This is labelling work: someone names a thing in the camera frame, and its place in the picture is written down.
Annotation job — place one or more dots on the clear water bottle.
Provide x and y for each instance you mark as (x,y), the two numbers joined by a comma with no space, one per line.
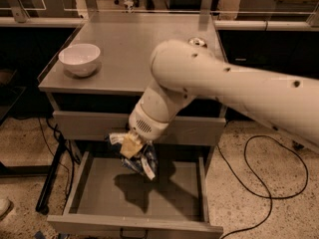
(129,5)

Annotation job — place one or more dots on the white ceramic bowl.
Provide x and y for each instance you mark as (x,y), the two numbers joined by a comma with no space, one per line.
(80,60)

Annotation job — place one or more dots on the black metal frame leg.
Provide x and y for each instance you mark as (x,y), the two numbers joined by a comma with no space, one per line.
(42,204)

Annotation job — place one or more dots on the grey drawer cabinet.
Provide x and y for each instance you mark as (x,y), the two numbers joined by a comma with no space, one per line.
(126,42)

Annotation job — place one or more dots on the open middle grey drawer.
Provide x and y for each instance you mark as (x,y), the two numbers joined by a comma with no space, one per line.
(111,201)

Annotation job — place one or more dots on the orange soda can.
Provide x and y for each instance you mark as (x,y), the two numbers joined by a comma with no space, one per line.
(196,41)

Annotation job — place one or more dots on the blue chip bag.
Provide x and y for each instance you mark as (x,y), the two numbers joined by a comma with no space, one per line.
(145,162)

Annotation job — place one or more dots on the white shoe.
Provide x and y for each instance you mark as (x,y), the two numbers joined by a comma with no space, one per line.
(5,207)

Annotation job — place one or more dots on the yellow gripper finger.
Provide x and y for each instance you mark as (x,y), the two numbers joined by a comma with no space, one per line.
(131,145)

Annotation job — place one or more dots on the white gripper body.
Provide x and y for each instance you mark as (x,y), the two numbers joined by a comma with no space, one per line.
(147,123)

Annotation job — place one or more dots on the closed upper grey drawer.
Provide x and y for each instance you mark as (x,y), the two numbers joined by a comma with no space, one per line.
(95,126)

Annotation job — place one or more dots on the white horizontal rail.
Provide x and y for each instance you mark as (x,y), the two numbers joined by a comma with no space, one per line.
(218,25)

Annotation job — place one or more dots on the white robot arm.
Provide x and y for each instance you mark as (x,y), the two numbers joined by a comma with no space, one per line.
(182,72)

